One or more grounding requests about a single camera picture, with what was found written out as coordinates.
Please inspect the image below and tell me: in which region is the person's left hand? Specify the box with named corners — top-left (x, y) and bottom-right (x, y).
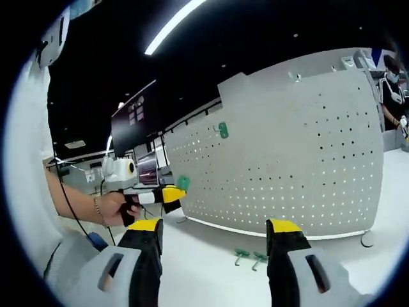
top-left (101, 191), bottom-right (143, 227)

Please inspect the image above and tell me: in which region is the person's blue-trousered leg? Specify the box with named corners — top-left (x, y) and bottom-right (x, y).
top-left (86, 232), bottom-right (110, 253)

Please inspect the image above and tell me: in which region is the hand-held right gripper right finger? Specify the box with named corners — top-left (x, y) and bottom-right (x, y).
top-left (265, 218), bottom-right (374, 307)

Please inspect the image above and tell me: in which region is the black computer case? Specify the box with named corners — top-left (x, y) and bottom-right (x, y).
top-left (162, 200), bottom-right (181, 215)

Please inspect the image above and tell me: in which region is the large black monitor screen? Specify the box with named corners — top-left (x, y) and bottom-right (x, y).
top-left (111, 79), bottom-right (158, 158)

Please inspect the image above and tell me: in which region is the white chest-worn device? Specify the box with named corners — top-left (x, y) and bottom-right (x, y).
top-left (37, 4), bottom-right (72, 68)

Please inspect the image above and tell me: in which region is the green hook assembly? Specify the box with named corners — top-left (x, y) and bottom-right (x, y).
top-left (176, 175), bottom-right (192, 192)
top-left (213, 122), bottom-right (231, 139)
top-left (251, 251), bottom-right (268, 272)
top-left (234, 248), bottom-right (252, 267)

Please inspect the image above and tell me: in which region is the white perforated mounting plate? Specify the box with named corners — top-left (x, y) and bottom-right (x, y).
top-left (163, 67), bottom-right (385, 248)

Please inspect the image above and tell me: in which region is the black cable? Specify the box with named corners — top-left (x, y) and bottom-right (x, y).
top-left (100, 178), bottom-right (117, 246)
top-left (52, 150), bottom-right (92, 239)

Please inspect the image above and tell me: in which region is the metal storage shelf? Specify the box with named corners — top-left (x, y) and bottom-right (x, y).
top-left (338, 47), bottom-right (386, 84)

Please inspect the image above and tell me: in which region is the open silver laptop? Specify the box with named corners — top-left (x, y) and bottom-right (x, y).
top-left (136, 150), bottom-right (162, 187)

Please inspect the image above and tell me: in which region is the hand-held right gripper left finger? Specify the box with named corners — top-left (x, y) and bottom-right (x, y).
top-left (68, 217), bottom-right (164, 307)

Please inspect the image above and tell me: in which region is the beaded wrist bracelet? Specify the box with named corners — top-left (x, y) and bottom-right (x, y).
top-left (93, 196), bottom-right (110, 228)

